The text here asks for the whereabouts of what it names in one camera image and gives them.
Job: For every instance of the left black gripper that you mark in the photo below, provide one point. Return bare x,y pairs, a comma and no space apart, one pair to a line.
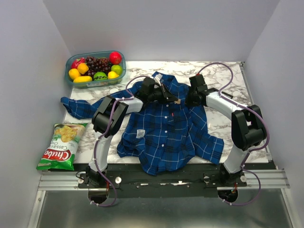
166,95

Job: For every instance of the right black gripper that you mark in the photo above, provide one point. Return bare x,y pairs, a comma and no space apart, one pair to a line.
188,101

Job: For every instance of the blue plaid shirt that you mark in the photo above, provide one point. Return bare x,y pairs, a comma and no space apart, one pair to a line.
165,137

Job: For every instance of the brooch box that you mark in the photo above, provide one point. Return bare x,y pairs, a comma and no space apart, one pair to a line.
228,95

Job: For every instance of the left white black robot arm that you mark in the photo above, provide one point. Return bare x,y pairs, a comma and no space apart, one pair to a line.
109,116

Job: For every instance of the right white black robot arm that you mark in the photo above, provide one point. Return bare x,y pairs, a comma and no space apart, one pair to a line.
247,130

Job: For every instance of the green lime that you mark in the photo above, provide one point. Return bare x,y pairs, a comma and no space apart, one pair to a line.
117,69

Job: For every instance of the yellow lemon right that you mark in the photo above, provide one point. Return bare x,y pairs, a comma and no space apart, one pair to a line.
112,75

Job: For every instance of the yellow lemon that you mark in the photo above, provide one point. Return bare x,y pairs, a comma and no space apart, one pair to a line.
73,74
112,75

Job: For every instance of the red apple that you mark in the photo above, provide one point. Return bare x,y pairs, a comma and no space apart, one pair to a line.
115,58

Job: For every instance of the purple grape bunch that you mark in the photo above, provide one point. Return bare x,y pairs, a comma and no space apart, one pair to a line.
98,65

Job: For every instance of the clear teal fruit container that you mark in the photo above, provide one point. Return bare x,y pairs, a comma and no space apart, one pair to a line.
93,83

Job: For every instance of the yellow mango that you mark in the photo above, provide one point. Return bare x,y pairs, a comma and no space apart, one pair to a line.
82,79

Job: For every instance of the orange fruit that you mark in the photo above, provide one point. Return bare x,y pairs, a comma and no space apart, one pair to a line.
82,68

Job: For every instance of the yellow lemon left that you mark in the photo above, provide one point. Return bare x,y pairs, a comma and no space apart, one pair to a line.
73,74

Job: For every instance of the pink dragon fruit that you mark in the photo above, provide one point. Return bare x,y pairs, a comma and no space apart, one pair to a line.
77,62

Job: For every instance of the green red snack bag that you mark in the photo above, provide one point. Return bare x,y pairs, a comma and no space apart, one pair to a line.
63,147

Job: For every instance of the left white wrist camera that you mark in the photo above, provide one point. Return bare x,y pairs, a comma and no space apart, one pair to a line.
157,78

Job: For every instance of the black front mounting rail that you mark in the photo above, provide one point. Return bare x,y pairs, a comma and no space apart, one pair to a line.
130,181

